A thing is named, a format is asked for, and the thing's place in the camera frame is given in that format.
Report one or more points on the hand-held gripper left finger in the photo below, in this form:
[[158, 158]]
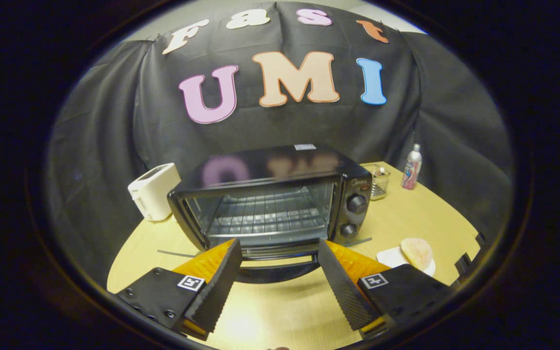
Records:
[[219, 287]]

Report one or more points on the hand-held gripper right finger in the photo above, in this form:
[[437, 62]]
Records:
[[345, 291]]

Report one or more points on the round bread bun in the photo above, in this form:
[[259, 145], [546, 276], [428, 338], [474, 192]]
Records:
[[417, 253]]

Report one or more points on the black toaster oven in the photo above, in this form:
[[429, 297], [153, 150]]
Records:
[[270, 165]]

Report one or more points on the white bread toaster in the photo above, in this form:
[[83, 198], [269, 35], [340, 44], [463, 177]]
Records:
[[156, 192]]

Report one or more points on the grey tape strip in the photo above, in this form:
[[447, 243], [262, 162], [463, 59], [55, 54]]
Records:
[[177, 253]]

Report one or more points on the white square plate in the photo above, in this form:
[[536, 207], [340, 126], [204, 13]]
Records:
[[388, 256]]

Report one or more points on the clear glass jar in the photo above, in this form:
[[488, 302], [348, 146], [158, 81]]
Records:
[[380, 183]]

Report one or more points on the silver pink spray bottle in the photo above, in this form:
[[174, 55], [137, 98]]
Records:
[[411, 170]]

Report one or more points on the black backdrop cloth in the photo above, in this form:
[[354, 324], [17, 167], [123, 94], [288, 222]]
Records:
[[285, 126]]

